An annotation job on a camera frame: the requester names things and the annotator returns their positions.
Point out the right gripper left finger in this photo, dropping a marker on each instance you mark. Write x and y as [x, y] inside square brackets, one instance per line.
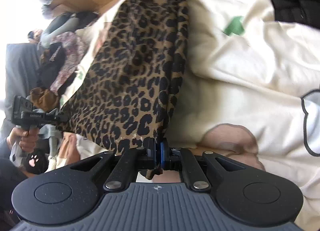
[151, 149]

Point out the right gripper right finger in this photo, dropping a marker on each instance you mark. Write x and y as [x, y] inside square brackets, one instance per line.
[165, 156]

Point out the leopard print garment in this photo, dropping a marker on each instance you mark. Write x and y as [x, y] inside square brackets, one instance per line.
[130, 91]

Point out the person's left hand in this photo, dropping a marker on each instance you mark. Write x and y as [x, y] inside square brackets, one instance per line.
[25, 139]

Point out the black paw print slipper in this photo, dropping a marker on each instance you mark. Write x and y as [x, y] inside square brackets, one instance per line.
[36, 162]

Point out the black cap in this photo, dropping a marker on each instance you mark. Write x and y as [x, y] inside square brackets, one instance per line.
[51, 63]

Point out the floral patterned cloth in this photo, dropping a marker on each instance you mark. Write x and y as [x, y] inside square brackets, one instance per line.
[74, 49]

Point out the cream cartoon bed sheet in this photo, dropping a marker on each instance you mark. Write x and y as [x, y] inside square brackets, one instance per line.
[250, 92]

